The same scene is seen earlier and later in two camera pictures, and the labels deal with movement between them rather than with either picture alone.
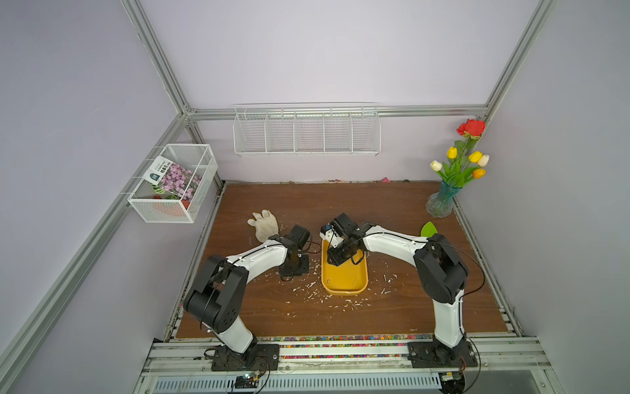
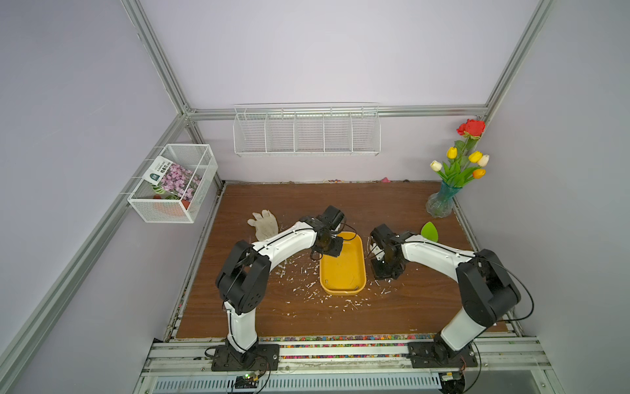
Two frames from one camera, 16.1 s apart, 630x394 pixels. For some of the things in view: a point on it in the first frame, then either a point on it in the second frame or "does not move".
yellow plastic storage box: (346, 279) does not move
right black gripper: (334, 257) → (378, 273)
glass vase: (440, 203) does not move
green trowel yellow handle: (428, 230) does not move
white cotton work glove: (266, 225) does not move
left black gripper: (303, 268) → (335, 251)
